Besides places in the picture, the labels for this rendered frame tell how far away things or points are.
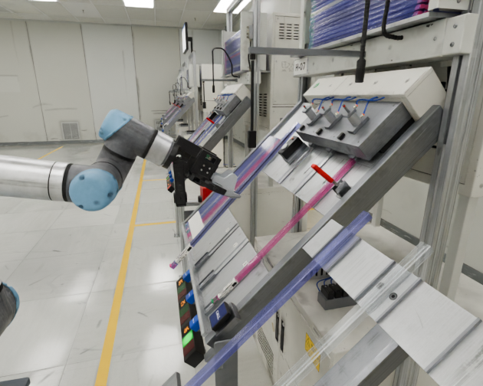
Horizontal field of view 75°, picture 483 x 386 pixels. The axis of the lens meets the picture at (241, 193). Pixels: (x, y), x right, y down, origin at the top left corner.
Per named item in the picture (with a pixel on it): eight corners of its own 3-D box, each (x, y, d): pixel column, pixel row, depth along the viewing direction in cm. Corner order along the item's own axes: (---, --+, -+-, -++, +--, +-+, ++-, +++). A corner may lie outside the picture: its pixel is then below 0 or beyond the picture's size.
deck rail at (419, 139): (225, 356, 70) (205, 344, 68) (223, 349, 72) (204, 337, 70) (453, 125, 68) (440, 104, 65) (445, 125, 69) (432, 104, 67)
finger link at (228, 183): (251, 184, 78) (220, 166, 76) (240, 204, 79) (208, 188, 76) (249, 181, 81) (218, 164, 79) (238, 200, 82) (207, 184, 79)
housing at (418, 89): (434, 141, 70) (403, 93, 65) (325, 123, 115) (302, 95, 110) (460, 115, 70) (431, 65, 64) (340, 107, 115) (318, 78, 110)
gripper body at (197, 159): (225, 161, 75) (179, 136, 71) (207, 191, 76) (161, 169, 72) (218, 155, 82) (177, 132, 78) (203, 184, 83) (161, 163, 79)
